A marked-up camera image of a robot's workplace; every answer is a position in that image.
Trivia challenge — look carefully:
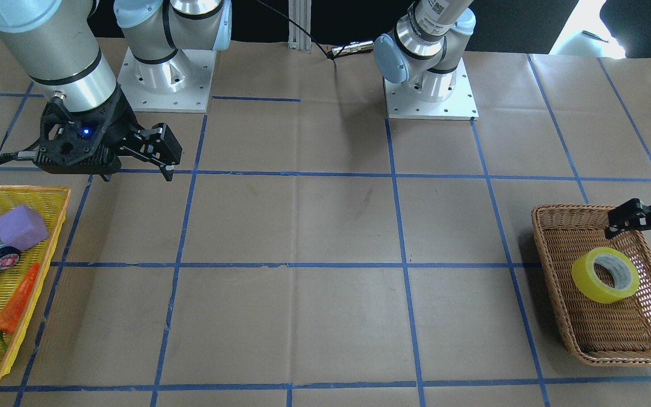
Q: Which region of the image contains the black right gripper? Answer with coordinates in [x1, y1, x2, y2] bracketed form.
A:
[99, 85, 183, 183]

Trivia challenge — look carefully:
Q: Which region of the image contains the yellow tape roll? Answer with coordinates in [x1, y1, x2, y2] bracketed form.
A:
[570, 247, 640, 304]

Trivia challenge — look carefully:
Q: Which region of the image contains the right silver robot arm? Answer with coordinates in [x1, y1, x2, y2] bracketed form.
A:
[0, 1, 232, 182]

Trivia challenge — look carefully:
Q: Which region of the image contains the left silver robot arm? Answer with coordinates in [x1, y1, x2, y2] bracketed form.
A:
[373, 1, 651, 239]

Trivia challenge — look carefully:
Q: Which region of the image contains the brown wicker basket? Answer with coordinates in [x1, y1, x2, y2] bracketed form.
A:
[531, 203, 651, 367]

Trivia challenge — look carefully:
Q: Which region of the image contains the purple foam cube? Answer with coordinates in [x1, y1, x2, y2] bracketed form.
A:
[0, 205, 50, 252]

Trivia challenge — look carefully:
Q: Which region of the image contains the orange toy carrot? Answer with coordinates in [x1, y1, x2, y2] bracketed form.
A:
[0, 262, 41, 335]

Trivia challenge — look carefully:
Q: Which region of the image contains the yellow plastic basket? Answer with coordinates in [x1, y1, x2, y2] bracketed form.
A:
[0, 185, 71, 381]

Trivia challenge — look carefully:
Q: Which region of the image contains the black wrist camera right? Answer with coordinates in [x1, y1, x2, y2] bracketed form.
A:
[0, 91, 121, 175]

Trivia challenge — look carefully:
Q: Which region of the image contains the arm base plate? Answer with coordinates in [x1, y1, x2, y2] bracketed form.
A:
[117, 50, 217, 114]
[383, 59, 480, 121]

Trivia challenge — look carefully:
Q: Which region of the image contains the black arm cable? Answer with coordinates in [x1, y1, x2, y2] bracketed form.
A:
[255, 0, 375, 62]

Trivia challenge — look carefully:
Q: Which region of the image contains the aluminium frame post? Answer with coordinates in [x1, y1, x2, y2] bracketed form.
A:
[288, 0, 313, 53]

